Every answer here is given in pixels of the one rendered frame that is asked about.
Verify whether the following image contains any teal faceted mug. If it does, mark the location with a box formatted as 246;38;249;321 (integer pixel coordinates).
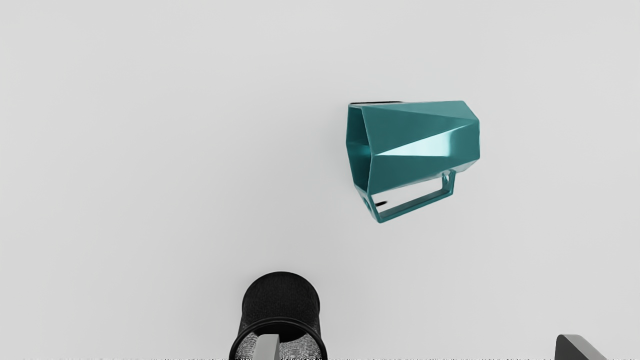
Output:
346;100;481;224

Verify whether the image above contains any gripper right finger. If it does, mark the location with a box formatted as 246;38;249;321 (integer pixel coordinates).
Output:
554;334;609;360

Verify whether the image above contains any black mesh pen holder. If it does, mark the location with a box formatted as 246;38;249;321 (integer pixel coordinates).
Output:
229;271;329;360

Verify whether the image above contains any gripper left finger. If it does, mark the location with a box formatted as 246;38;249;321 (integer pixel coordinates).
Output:
253;333;281;360

